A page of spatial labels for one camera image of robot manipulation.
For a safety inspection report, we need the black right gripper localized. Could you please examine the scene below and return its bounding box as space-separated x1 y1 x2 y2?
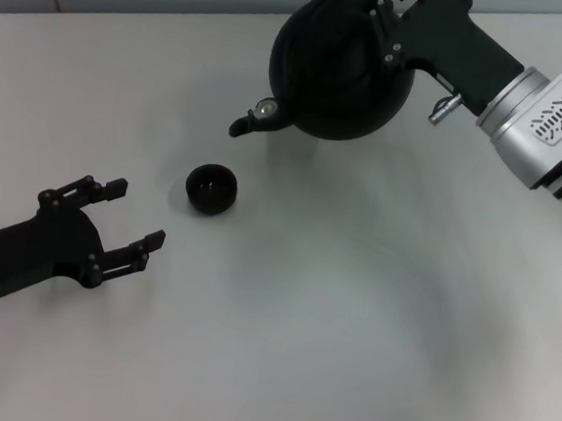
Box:
348 0 532 120

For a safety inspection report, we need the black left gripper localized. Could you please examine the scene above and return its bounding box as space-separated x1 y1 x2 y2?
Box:
0 166 173 317

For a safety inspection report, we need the silver right gripper cable plug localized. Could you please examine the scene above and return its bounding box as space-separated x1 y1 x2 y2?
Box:
427 91 464 129

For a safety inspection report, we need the small dark teacup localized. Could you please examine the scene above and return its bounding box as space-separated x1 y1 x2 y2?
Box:
182 161 240 217

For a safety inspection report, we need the black round teapot with handle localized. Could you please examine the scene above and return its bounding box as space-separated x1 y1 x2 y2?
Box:
228 0 423 154

